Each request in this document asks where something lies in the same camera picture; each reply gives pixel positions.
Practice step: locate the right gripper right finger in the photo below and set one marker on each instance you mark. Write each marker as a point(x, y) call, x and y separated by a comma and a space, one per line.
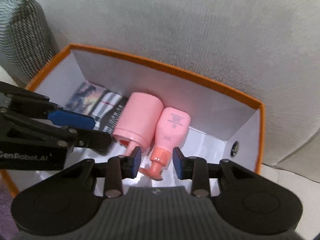
point(194, 169)

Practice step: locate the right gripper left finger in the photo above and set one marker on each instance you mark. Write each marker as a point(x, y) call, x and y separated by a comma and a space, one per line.
point(118, 169)

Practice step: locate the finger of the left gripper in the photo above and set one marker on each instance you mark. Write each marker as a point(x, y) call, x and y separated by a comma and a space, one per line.
point(71, 119)

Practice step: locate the plaid check case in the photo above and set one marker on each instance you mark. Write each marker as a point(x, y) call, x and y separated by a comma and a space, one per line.
point(108, 111)

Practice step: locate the pink pump lotion bottle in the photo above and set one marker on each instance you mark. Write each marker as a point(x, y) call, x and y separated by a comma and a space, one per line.
point(171, 130)

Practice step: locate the pink cylindrical cup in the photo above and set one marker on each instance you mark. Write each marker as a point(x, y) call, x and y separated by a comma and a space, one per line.
point(137, 123)

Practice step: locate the illustrated lady card box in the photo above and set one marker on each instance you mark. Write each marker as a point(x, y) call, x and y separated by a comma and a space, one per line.
point(85, 98)

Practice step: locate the orange cardboard box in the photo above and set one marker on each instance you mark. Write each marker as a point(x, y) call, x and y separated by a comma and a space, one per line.
point(225, 123)

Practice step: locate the houndstooth black white pillow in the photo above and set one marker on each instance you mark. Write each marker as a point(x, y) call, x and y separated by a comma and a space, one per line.
point(25, 38)

